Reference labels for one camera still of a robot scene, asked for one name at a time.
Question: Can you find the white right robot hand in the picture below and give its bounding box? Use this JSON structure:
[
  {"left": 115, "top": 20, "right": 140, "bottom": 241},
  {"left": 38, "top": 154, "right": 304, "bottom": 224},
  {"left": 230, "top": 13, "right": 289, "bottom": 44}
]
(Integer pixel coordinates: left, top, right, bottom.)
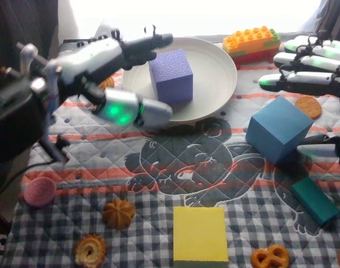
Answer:
[{"left": 258, "top": 30, "right": 340, "bottom": 165}]

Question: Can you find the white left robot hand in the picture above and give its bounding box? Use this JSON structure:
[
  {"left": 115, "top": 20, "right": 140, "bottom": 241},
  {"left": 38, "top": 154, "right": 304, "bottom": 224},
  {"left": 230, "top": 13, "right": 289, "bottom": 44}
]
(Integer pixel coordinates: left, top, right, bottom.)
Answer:
[{"left": 45, "top": 25, "right": 175, "bottom": 131}]

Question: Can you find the purple foam cube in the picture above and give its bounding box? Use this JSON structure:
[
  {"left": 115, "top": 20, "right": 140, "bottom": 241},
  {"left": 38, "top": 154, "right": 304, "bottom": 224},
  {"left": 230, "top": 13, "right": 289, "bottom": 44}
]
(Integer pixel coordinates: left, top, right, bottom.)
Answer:
[{"left": 149, "top": 49, "right": 194, "bottom": 106}]

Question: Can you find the blue foam cube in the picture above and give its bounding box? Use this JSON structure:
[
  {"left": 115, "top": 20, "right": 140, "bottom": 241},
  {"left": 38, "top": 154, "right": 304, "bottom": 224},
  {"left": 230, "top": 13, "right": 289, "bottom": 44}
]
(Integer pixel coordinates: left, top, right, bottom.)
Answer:
[{"left": 245, "top": 96, "right": 315, "bottom": 165}]

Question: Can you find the cream round plate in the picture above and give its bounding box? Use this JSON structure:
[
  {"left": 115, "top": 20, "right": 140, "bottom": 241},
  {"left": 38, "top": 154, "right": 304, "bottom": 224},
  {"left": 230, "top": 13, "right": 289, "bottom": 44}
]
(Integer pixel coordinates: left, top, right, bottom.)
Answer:
[{"left": 122, "top": 36, "right": 238, "bottom": 123}]

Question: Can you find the yellow foam cube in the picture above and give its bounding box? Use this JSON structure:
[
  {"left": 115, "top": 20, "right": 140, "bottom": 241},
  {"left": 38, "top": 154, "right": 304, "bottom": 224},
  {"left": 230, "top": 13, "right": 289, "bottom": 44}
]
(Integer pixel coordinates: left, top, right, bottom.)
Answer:
[{"left": 173, "top": 206, "right": 229, "bottom": 268}]

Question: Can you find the round tan biscuit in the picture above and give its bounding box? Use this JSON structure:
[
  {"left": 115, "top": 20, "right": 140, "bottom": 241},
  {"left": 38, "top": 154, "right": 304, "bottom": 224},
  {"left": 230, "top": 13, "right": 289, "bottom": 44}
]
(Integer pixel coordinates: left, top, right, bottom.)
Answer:
[{"left": 294, "top": 96, "right": 323, "bottom": 120}]

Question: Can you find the swirl butter cookie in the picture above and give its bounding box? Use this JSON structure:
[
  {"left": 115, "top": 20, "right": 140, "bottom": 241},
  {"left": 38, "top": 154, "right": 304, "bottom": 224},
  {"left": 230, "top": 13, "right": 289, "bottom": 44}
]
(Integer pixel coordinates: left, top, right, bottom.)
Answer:
[
  {"left": 74, "top": 234, "right": 107, "bottom": 267},
  {"left": 102, "top": 198, "right": 136, "bottom": 230},
  {"left": 99, "top": 76, "right": 116, "bottom": 90}
]

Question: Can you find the orange green toy brick train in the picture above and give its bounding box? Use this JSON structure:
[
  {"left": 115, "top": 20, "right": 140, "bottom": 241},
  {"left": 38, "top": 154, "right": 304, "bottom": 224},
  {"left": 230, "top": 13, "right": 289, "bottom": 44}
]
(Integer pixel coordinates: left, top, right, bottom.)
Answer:
[{"left": 222, "top": 25, "right": 281, "bottom": 70}]

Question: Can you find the grey quilt with bear print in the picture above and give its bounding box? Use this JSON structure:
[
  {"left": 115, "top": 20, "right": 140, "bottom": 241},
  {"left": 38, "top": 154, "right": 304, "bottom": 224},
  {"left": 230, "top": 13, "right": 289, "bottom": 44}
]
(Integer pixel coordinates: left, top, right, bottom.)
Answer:
[{"left": 2, "top": 33, "right": 340, "bottom": 268}]

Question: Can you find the teal rectangular block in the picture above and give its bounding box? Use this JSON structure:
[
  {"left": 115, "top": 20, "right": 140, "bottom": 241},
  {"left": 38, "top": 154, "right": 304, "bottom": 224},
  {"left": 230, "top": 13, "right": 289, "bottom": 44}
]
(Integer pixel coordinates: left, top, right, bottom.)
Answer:
[{"left": 291, "top": 177, "right": 340, "bottom": 227}]

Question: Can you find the pink round cookie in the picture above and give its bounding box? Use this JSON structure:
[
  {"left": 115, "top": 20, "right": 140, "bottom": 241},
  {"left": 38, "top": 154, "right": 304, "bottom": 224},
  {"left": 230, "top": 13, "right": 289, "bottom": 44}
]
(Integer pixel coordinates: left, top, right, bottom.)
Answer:
[{"left": 23, "top": 176, "right": 58, "bottom": 208}]

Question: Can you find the pretzel shaped cookie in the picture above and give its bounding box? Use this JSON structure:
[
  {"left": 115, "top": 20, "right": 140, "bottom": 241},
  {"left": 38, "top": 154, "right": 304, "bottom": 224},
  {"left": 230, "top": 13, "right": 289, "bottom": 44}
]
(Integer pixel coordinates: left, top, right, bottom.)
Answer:
[{"left": 250, "top": 245, "right": 290, "bottom": 268}]

